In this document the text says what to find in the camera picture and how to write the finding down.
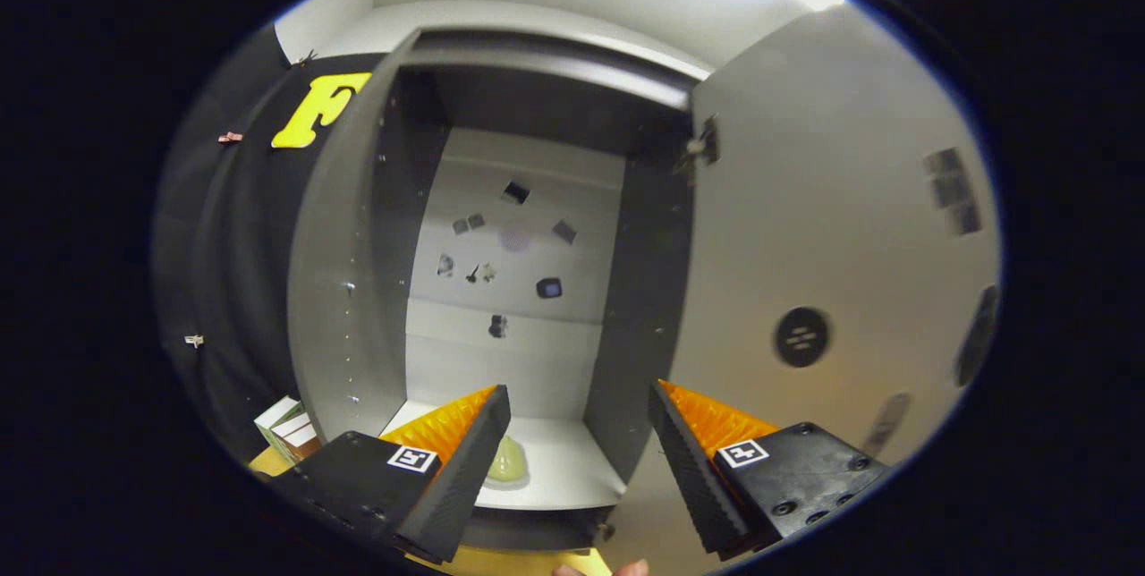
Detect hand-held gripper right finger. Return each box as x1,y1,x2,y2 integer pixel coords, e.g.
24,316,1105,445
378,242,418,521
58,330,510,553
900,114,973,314
647,379,891,557

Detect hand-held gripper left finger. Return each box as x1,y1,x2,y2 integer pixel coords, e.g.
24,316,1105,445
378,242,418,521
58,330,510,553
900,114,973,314
268,384,513,564

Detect small pale green oval dish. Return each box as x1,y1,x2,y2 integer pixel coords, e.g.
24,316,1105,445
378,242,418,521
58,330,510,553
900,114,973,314
488,435,529,483

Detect white cabinet shelf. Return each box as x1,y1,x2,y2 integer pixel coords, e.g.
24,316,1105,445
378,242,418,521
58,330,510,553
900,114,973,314
380,397,627,510

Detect grey cabinet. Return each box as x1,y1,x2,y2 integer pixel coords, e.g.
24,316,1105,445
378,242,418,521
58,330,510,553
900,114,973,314
286,26,717,552

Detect metal door hinge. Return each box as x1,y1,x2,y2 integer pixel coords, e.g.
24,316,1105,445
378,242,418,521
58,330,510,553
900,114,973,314
673,115,721,174

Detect black backdrop cloth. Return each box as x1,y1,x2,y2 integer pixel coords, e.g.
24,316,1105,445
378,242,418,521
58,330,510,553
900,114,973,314
152,21,394,461

